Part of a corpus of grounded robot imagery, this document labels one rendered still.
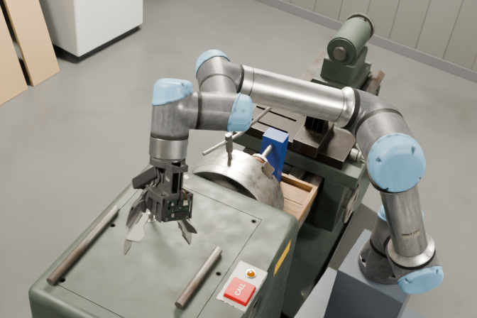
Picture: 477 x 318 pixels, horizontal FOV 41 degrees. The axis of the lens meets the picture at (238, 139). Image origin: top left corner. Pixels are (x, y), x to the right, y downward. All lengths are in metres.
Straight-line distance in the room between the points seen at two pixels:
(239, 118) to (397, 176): 0.37
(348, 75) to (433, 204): 1.24
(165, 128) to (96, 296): 0.52
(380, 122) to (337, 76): 1.56
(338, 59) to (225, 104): 1.69
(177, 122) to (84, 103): 3.05
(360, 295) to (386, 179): 0.61
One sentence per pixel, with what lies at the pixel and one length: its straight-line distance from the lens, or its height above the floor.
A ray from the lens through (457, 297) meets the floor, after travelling 3.48.
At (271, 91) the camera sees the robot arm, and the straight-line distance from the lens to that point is 1.38.
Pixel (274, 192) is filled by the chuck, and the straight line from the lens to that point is 1.98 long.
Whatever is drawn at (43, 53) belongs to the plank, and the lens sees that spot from 4.47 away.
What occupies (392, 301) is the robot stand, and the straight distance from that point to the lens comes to 1.89.
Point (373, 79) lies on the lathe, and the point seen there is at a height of 0.86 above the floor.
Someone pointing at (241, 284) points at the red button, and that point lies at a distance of 1.60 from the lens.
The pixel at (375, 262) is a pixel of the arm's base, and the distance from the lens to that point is 1.87.
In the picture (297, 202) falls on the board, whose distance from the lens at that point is 2.37.
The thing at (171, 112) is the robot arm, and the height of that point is 1.78.
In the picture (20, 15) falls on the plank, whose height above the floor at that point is 0.45.
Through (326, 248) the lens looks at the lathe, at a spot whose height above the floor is 0.54.
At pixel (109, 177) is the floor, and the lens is 3.71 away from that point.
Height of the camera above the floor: 2.52
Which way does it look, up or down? 39 degrees down
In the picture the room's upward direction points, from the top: 7 degrees clockwise
